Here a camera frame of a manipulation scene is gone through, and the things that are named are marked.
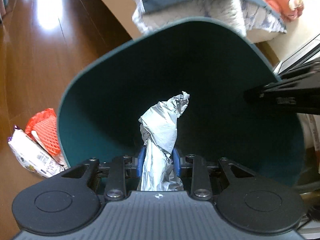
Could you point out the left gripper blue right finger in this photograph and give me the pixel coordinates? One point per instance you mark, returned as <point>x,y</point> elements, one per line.
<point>176,162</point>

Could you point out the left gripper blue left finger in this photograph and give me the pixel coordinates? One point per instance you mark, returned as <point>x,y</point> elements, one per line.
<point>140,161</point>

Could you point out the grey plastic bag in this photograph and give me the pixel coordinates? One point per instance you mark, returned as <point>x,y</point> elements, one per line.
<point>158,127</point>

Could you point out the dark teal trash bin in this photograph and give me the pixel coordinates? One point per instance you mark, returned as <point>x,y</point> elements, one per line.
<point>100,109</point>

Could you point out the orange foam fruit net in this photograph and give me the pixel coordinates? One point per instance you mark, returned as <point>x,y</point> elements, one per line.
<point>45,133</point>

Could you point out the white purple snack wrapper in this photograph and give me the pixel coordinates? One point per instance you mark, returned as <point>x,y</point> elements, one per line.
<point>32,156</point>

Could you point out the red plastic bag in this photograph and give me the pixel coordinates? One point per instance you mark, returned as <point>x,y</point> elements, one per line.
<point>38,117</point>

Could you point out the white purple quilted blanket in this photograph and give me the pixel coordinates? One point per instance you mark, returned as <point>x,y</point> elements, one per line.
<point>248,19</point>

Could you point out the bed with pink headboard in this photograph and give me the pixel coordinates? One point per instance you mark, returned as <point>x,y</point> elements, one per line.
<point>120,7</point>

